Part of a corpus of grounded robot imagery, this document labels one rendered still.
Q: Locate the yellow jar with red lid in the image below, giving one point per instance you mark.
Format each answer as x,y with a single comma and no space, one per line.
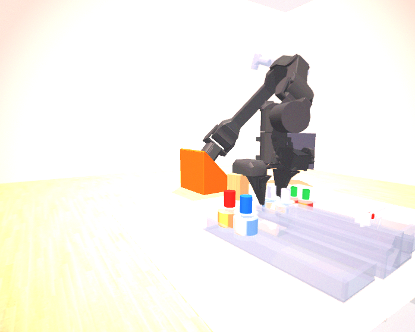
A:
226,209

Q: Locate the pale yellow block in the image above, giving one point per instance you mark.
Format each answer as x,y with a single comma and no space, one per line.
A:
239,183

